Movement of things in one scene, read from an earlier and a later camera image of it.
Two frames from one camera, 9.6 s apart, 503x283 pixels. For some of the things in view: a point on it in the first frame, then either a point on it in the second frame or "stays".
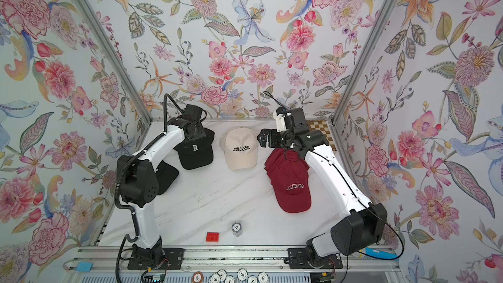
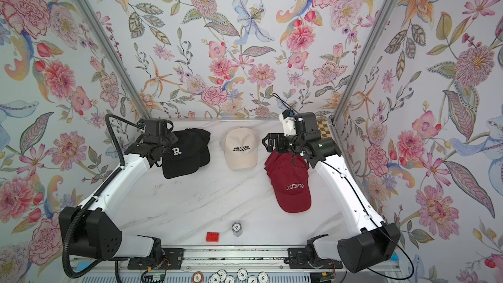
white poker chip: (242, 274) stays
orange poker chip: (197, 277) stays
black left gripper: (202, 132) to (170, 135)
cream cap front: (240, 147) stays
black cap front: (166, 174) to (183, 156)
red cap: (281, 159) stays
